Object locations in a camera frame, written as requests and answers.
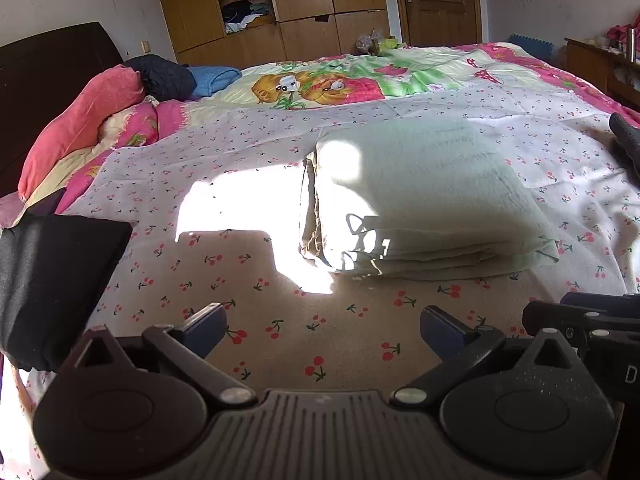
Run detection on black folded cloth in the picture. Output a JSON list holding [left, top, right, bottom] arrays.
[[0, 215, 134, 372]]

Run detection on blue foam mat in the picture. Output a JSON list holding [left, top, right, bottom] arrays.
[[509, 34, 555, 64]]

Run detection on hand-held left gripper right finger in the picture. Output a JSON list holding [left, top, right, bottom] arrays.
[[390, 305, 594, 408]]

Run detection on navy quilted jacket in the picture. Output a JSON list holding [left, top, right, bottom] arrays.
[[122, 54, 197, 102]]

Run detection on pink towel pillow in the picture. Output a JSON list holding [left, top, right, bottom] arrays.
[[17, 65, 146, 204]]

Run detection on dark wooden headboard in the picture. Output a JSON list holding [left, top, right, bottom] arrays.
[[0, 21, 124, 196]]

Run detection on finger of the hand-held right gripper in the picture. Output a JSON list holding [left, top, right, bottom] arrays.
[[522, 301, 587, 350], [560, 291, 640, 312]]

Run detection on wooden side table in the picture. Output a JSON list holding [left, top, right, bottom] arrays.
[[565, 37, 640, 112]]

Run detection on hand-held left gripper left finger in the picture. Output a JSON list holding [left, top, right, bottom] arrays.
[[60, 302, 257, 408]]

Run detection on clear plastic bag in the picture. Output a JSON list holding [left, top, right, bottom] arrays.
[[355, 30, 407, 55]]

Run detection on magenta cloth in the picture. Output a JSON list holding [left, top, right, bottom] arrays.
[[607, 24, 640, 45]]

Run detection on blue folded cloth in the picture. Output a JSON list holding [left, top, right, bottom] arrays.
[[187, 66, 244, 99]]

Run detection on pale green pants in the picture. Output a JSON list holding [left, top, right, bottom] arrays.
[[299, 119, 561, 282]]

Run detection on pink floral quilt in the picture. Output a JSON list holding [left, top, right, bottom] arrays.
[[22, 100, 191, 212]]

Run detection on wooden door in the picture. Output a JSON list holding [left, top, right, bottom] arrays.
[[392, 0, 484, 47]]

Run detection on cherry print bedsheet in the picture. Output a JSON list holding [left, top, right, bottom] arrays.
[[0, 80, 640, 461]]

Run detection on cartoon bear printed blanket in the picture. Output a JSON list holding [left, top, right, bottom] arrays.
[[200, 42, 640, 126]]

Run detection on clothes pile in wardrobe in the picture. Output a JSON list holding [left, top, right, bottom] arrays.
[[221, 0, 274, 35]]

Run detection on wooden wardrobe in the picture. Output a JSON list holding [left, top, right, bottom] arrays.
[[152, 0, 392, 69]]

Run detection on mauve pillow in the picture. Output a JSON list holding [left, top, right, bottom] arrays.
[[0, 192, 29, 229]]

